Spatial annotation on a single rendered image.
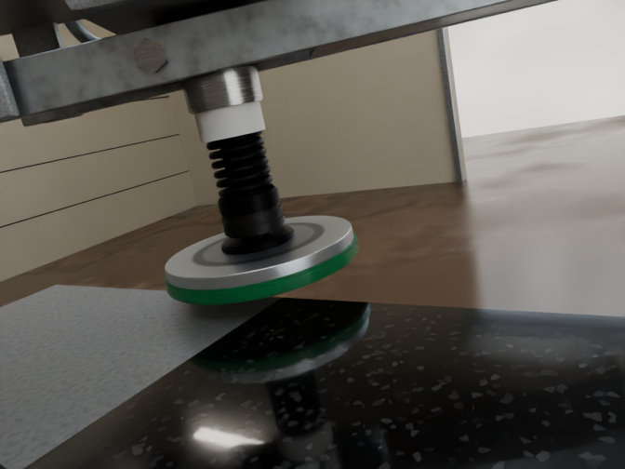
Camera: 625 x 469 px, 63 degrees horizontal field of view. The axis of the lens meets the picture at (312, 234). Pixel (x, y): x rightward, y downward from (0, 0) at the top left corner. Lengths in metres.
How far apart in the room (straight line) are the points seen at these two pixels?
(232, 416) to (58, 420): 0.15
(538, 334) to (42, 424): 0.38
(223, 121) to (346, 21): 0.15
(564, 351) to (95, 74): 0.45
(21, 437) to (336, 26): 0.43
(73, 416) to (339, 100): 5.34
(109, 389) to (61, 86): 0.28
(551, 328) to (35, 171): 5.71
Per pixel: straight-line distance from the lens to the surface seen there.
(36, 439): 0.45
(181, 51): 0.51
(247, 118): 0.53
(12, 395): 0.54
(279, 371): 0.41
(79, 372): 0.53
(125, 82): 0.52
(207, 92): 0.53
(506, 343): 0.40
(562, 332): 0.42
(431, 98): 5.27
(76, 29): 0.76
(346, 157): 5.72
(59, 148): 6.11
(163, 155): 6.94
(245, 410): 0.38
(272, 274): 0.48
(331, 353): 0.42
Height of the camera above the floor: 1.02
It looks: 14 degrees down
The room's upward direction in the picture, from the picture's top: 12 degrees counter-clockwise
